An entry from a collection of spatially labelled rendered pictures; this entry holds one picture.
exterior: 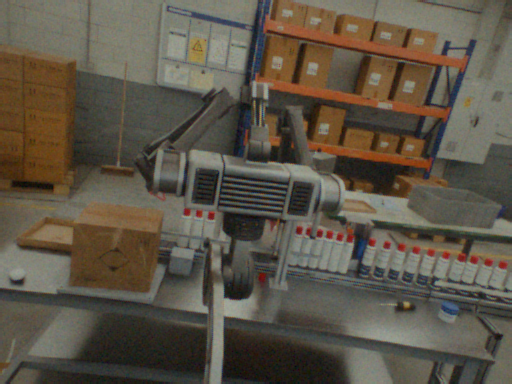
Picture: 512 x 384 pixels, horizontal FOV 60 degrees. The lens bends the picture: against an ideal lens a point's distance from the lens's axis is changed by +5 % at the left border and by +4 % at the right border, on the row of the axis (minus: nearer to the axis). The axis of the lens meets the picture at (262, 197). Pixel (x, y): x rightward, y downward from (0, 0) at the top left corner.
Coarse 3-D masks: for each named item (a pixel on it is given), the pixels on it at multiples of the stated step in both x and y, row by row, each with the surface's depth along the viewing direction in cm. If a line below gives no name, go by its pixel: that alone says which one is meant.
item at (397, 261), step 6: (402, 246) 214; (396, 252) 215; (402, 252) 215; (396, 258) 215; (402, 258) 215; (396, 264) 216; (402, 264) 217; (390, 270) 219; (396, 270) 217; (390, 276) 219; (396, 276) 218
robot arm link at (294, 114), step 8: (288, 112) 172; (296, 112) 172; (288, 120) 173; (296, 120) 170; (296, 128) 168; (296, 136) 165; (304, 136) 166; (296, 144) 164; (304, 144) 163; (296, 152) 164; (304, 152) 161; (304, 160) 159; (312, 168) 157
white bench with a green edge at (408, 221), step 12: (348, 192) 405; (372, 204) 381; (396, 204) 397; (336, 216) 332; (372, 216) 346; (384, 216) 353; (396, 216) 359; (408, 216) 366; (420, 216) 372; (384, 228) 348; (396, 228) 350; (408, 228) 352; (420, 228) 349; (432, 228) 350; (444, 228) 352; (456, 228) 358; (468, 228) 365; (480, 228) 371; (492, 228) 378; (504, 228) 385; (468, 240) 443; (480, 240) 368; (492, 240) 370; (504, 240) 372; (468, 252) 446
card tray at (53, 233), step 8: (48, 216) 219; (40, 224) 215; (48, 224) 219; (56, 224) 220; (64, 224) 220; (72, 224) 221; (24, 232) 200; (32, 232) 208; (40, 232) 210; (48, 232) 211; (56, 232) 212; (64, 232) 214; (72, 232) 215; (16, 240) 195; (24, 240) 195; (32, 240) 195; (40, 240) 195; (48, 240) 204; (56, 240) 205; (64, 240) 206; (48, 248) 197; (56, 248) 197; (64, 248) 197
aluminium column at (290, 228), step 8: (312, 152) 182; (288, 224) 192; (296, 224) 192; (288, 232) 193; (288, 240) 196; (280, 248) 200; (288, 248) 196; (280, 256) 197; (288, 256) 197; (280, 264) 198; (280, 272) 200; (280, 280) 202
